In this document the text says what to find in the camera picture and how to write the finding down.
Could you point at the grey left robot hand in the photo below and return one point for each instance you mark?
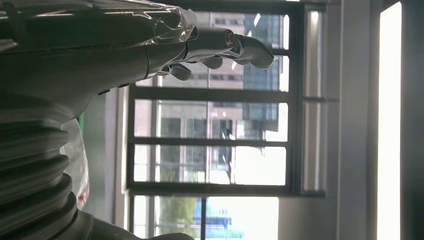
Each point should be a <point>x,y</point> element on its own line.
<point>82,59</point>

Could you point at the grey parcel thin red line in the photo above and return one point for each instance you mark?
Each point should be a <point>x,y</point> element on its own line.
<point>78,165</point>

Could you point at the green plastic crate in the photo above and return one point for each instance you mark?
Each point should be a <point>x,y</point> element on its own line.
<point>80,124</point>

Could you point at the dark framed window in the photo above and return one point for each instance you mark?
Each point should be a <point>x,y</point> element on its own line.
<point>212,96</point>

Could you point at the ceiling light strip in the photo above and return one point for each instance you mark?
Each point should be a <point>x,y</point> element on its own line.
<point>389,132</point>

